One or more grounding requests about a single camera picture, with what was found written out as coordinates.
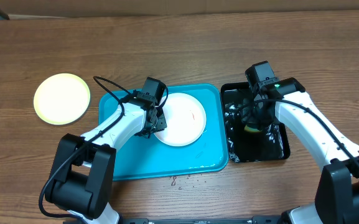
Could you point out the white plate with stain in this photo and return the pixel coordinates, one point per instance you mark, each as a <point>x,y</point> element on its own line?
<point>185,118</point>

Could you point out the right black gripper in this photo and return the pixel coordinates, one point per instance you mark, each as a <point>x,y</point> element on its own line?
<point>254,116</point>

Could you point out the black plastic tray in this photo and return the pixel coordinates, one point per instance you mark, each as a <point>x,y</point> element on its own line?
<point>270,144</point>

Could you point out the yellow plate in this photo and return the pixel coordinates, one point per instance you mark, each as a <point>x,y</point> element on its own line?
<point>61,99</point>

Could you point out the green and yellow sponge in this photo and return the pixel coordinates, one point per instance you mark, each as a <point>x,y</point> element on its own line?
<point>251,130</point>

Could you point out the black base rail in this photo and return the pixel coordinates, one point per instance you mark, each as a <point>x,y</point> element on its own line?
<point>263,219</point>

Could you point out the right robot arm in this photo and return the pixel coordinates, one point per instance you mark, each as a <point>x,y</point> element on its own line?
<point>287,102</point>

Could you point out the teal plastic tray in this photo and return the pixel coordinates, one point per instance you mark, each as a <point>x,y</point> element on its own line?
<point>142,158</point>

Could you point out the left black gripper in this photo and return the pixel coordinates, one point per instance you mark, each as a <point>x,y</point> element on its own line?
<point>162,124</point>

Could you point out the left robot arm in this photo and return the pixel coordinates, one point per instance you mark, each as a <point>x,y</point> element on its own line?
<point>81,177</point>

